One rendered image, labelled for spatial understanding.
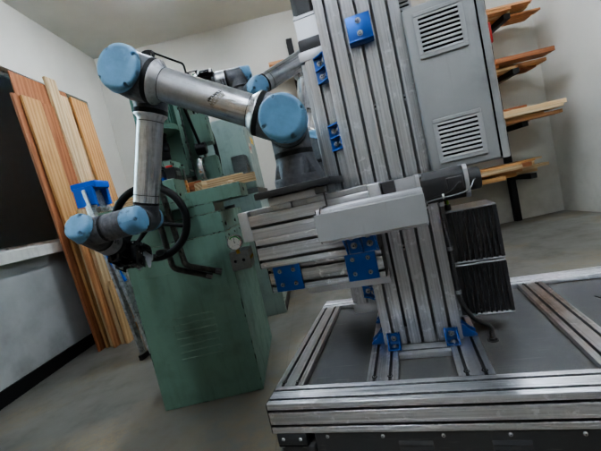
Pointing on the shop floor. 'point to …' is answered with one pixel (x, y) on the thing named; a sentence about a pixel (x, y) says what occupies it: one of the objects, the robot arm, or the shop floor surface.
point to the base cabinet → (203, 324)
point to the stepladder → (96, 189)
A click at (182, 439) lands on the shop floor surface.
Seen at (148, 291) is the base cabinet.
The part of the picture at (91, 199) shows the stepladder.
